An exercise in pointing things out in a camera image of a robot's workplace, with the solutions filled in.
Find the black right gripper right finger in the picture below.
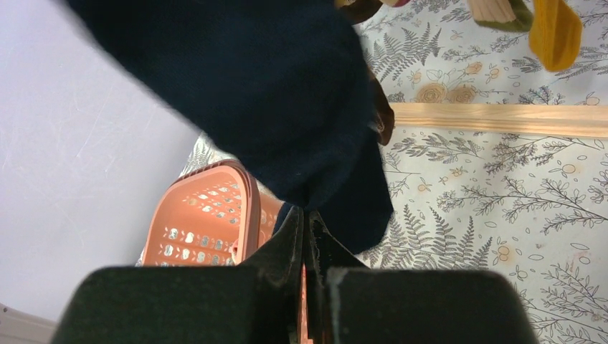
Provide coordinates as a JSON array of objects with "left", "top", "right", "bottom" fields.
[{"left": 303, "top": 212, "right": 537, "bottom": 343}]

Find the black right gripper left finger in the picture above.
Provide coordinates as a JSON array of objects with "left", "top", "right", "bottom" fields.
[{"left": 52, "top": 208, "right": 305, "bottom": 343}]

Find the pink laundry basket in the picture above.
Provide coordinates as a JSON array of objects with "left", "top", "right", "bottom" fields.
[{"left": 138, "top": 159, "right": 282, "bottom": 267}]

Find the navy sock red cuff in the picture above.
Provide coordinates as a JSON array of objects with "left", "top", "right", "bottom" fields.
[{"left": 65, "top": 1, "right": 393, "bottom": 254}]

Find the wooden clothes rack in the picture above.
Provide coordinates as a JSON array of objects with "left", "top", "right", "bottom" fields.
[{"left": 391, "top": 102, "right": 607, "bottom": 139}]

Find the brown argyle sock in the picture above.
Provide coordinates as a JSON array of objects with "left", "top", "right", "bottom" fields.
[{"left": 333, "top": 0, "right": 408, "bottom": 145}]

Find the floral patterned mat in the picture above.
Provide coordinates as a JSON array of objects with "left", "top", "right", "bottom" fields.
[{"left": 178, "top": 0, "right": 608, "bottom": 344}]

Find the beige maroon striped sock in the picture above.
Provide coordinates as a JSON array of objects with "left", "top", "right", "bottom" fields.
[{"left": 467, "top": 0, "right": 533, "bottom": 32}]

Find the mustard yellow sock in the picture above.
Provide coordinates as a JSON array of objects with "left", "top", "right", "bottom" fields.
[{"left": 528, "top": 0, "right": 583, "bottom": 72}]

